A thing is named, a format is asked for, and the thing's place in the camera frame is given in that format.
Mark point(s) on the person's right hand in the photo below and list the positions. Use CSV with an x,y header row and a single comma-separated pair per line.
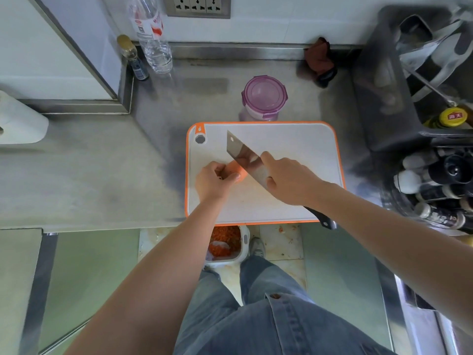
x,y
295,181

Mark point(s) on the person's left hand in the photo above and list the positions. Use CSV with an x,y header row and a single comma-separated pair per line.
x,y
210,184

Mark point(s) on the orange carrot chunk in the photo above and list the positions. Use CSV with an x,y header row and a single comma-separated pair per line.
x,y
239,169

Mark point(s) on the purple lidded container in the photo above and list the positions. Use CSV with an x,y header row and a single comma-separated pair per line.
x,y
264,94

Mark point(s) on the person's right forearm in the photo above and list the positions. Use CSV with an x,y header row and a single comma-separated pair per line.
x,y
406,247

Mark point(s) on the person's left forearm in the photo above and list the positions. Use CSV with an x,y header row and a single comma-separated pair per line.
x,y
155,284

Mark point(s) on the white orange-rimmed cutting board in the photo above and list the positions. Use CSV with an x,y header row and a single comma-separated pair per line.
x,y
303,155

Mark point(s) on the white waste bin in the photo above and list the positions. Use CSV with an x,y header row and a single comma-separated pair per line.
x,y
244,247

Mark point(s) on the grey right shoe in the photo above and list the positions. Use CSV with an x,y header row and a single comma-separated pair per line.
x,y
257,248

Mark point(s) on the pale green cabinet front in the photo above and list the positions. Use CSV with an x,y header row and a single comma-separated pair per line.
x,y
92,273
340,273

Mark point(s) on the dark red cloth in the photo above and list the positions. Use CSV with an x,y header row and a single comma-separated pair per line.
x,y
319,59

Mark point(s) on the blue denim trousers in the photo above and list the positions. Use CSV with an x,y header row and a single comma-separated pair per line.
x,y
207,314

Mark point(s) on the small gold-capped bottle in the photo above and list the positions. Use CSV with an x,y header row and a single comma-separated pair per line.
x,y
138,68

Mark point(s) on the clear plastic water bottle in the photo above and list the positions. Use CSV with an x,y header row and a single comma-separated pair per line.
x,y
157,55

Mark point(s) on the group of seasoning bottles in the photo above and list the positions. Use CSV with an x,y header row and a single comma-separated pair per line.
x,y
436,218

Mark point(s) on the blue denim shirt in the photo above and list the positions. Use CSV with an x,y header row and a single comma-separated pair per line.
x,y
314,329

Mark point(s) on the yellow-capped sauce bottle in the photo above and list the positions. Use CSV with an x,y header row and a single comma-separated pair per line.
x,y
452,117

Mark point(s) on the white and black bag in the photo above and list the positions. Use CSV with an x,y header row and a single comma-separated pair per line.
x,y
443,51

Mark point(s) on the grey wall socket panel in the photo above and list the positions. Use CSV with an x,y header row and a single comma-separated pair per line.
x,y
196,7

